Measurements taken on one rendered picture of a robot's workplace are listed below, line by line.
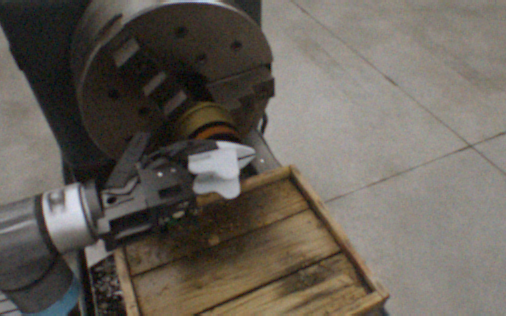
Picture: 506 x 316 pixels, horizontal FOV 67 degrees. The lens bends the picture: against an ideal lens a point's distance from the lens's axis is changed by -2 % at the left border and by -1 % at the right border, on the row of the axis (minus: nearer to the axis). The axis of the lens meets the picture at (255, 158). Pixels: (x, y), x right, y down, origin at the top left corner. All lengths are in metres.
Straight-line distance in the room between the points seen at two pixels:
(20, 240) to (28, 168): 1.84
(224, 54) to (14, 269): 0.39
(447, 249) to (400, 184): 0.38
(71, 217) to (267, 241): 0.33
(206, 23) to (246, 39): 0.07
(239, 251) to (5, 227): 0.35
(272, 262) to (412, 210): 1.37
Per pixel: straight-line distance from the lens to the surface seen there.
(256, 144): 0.85
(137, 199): 0.47
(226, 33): 0.59
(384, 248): 1.79
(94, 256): 1.14
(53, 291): 0.56
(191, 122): 0.52
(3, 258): 0.49
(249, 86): 0.60
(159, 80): 0.53
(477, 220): 2.05
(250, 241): 0.67
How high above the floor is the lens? 1.45
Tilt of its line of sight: 45 degrees down
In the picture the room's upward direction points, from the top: straight up
